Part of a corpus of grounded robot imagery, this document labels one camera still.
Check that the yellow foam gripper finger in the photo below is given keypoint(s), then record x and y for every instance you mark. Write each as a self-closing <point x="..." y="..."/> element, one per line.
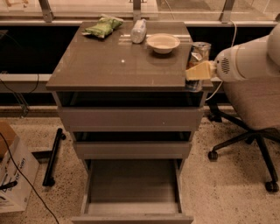
<point x="202" y="71"/>

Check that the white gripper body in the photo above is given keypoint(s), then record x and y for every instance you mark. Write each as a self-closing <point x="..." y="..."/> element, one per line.
<point x="226" y="66"/>

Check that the white bowl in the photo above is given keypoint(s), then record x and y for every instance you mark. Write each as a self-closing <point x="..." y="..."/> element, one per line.
<point x="162" y="43"/>

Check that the grey drawer cabinet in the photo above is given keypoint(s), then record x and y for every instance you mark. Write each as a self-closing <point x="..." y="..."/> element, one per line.
<point x="116" y="73"/>

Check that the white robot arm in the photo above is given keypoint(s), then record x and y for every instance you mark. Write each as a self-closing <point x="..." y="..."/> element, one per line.
<point x="254" y="59"/>

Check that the white cardboard box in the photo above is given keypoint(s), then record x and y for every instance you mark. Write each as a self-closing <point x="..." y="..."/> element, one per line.
<point x="17" y="163"/>

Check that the grey top drawer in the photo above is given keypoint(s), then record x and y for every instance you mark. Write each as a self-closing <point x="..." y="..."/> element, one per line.
<point x="130" y="119"/>

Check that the grey middle drawer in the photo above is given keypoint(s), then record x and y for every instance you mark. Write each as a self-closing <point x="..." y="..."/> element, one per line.
<point x="132" y="150"/>

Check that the clear plastic water bottle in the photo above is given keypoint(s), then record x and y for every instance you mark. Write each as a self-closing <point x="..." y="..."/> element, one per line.
<point x="138" y="31"/>

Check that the green snack bag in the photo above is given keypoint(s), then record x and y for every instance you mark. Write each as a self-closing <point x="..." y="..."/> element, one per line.
<point x="105" y="26"/>

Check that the grey open bottom drawer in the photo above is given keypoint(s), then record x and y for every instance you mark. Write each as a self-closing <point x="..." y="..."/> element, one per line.
<point x="133" y="191"/>

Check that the black metal bar stand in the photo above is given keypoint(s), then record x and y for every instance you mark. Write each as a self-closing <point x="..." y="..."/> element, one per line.
<point x="49" y="179"/>

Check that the brown office chair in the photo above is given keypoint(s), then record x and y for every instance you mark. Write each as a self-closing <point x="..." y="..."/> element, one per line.
<point x="257" y="103"/>

